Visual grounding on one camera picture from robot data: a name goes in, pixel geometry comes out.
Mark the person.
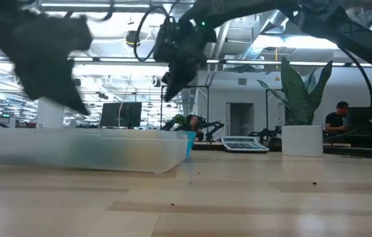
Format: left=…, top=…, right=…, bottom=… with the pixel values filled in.
left=324, top=101, right=351, bottom=136
left=181, top=114, right=205, bottom=142

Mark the clear pencil case blue lid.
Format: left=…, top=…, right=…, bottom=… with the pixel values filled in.
left=0, top=126, right=197, bottom=174

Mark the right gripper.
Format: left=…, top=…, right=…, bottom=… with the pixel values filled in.
left=161, top=19, right=217, bottom=103

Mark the grey desk calculator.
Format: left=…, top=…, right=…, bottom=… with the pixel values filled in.
left=221, top=136, right=270, bottom=154

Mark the black equipment cabinet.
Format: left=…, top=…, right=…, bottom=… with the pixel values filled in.
left=346, top=106, right=372, bottom=149

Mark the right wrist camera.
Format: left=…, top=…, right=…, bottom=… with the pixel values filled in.
left=153, top=15, right=178, bottom=63

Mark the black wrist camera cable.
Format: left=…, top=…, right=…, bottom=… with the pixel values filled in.
left=133, top=5, right=173, bottom=63

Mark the black aluminium table frame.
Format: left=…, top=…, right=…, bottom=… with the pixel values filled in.
left=192, top=140, right=372, bottom=161

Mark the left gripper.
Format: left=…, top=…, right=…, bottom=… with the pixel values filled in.
left=0, top=9, right=93, bottom=115

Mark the white column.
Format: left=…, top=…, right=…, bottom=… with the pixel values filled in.
left=36, top=97, right=65, bottom=129

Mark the black computer monitor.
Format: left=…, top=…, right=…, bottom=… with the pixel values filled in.
left=99, top=101, right=143, bottom=129

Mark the snake plant in white pot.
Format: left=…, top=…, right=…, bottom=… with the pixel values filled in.
left=257, top=56, right=333, bottom=157

